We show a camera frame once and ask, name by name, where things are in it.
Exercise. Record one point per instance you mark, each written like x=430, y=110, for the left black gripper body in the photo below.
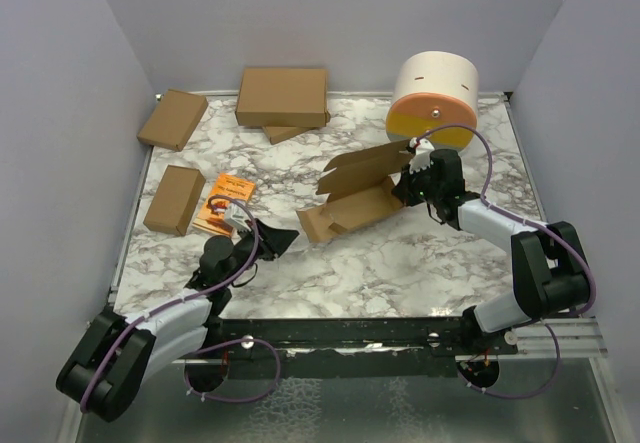
x=243, y=249

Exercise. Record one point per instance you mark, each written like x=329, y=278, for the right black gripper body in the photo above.
x=418, y=188

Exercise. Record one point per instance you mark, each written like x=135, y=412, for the brown cardboard box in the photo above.
x=358, y=186

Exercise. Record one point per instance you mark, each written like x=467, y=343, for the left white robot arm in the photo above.
x=117, y=353

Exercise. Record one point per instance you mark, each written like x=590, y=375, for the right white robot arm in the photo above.
x=548, y=266

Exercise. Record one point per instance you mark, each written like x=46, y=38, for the folded cardboard box front left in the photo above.
x=175, y=200

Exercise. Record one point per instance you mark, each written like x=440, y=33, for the small cardboard box under stack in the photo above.
x=276, y=134

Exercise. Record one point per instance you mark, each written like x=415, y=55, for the large folded cardboard box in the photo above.
x=283, y=97

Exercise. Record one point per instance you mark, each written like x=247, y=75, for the folded cardboard box back left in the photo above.
x=173, y=120

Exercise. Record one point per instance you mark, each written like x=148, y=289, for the round pastel drawer cabinet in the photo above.
x=435, y=90

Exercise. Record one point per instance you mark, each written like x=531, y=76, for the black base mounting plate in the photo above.
x=363, y=347

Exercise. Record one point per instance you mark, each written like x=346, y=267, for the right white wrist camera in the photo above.
x=421, y=157

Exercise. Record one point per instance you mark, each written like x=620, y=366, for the aluminium rail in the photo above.
x=575, y=337

